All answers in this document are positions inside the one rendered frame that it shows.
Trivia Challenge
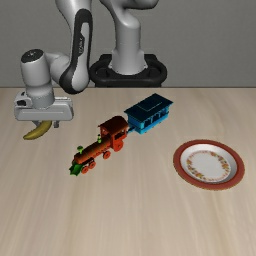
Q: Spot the red toy locomotive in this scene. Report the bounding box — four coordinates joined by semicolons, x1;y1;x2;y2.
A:
68;115;130;177

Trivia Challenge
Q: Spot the yellow banana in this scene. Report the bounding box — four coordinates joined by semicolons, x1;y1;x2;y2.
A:
22;120;53;141

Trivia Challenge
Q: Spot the blue toy train wagon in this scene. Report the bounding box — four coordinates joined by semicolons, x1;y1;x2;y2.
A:
123;92;174;135

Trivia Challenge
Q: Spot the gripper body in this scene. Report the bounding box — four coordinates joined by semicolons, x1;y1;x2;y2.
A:
13;91;74;122

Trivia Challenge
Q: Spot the red-rimmed white plate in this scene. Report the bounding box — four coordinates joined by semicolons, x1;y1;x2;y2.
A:
172;139;246;191

